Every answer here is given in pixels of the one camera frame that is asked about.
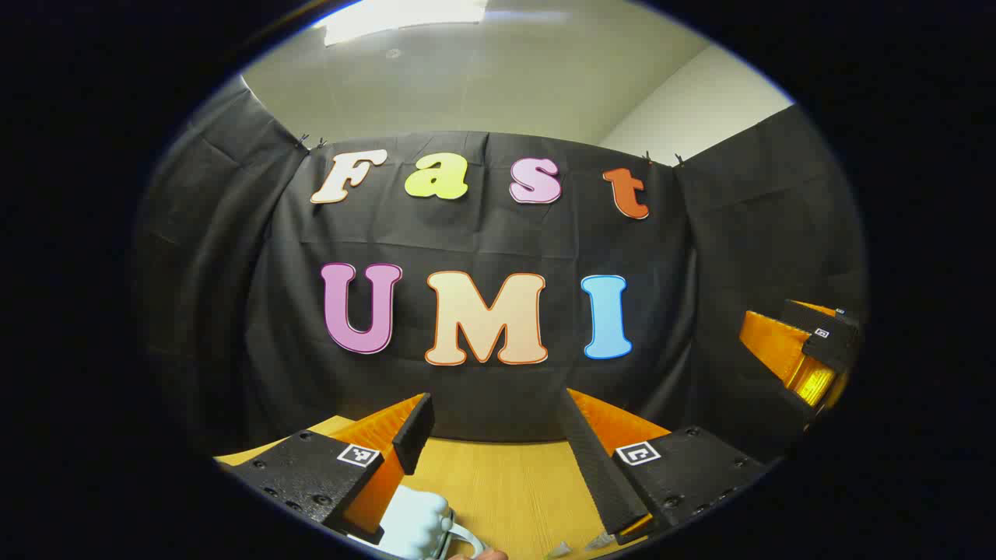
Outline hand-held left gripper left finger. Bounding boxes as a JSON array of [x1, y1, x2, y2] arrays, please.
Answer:
[[222, 393, 435, 545]]

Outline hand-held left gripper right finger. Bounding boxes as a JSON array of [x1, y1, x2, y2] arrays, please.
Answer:
[[556, 387, 770, 545]]

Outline light blue suitcase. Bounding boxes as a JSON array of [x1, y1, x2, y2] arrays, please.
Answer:
[[348, 484, 487, 560]]

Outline black backdrop cloth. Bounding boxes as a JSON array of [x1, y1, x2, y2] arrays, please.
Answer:
[[132, 78, 868, 461]]

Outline ceiling light panel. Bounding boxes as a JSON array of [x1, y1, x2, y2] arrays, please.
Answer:
[[323, 0, 488, 46]]

